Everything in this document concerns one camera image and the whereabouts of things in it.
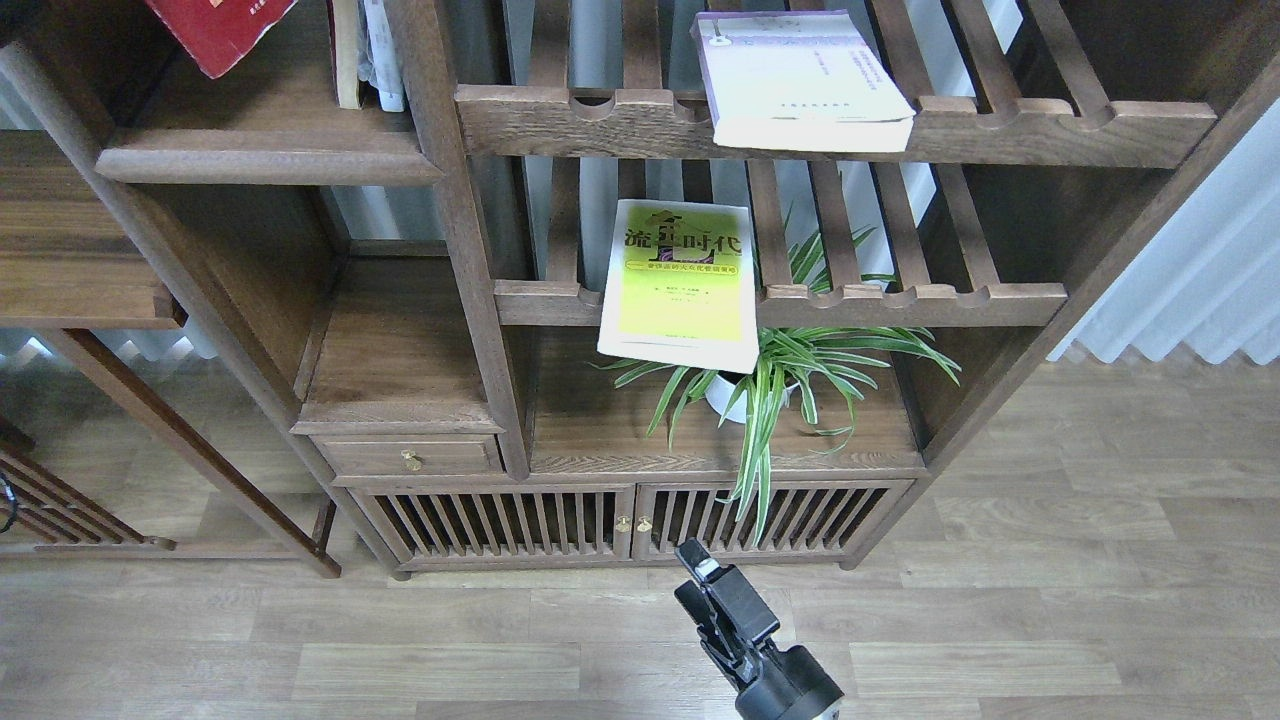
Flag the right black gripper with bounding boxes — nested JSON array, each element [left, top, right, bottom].
[[675, 538, 844, 719]]

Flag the white purple book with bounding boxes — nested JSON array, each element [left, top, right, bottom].
[[691, 10, 915, 152]]

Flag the red paperback book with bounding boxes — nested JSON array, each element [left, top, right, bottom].
[[146, 1, 294, 79]]

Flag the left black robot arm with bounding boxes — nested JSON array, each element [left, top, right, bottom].
[[0, 471, 20, 534]]

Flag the brass cabinet door knobs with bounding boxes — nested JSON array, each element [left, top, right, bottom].
[[614, 515, 653, 534]]

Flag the white plant pot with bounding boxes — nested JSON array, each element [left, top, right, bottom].
[[705, 372, 799, 424]]

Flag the spider plant leaves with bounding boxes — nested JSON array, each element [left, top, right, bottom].
[[591, 231, 961, 547]]

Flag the yellow green book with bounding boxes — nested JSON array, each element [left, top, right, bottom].
[[596, 199, 759, 374]]

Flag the brass drawer knob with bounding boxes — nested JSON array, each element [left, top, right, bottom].
[[401, 448, 422, 471]]

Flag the dark wooden bookshelf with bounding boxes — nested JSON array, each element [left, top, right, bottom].
[[3, 1, 1277, 575]]

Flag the white curtain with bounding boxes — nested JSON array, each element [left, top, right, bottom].
[[1048, 102, 1279, 364]]

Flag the low wooden side furniture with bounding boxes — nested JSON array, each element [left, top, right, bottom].
[[1, 418, 178, 553]]

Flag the upright tan book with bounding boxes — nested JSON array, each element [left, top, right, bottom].
[[326, 1, 364, 110]]

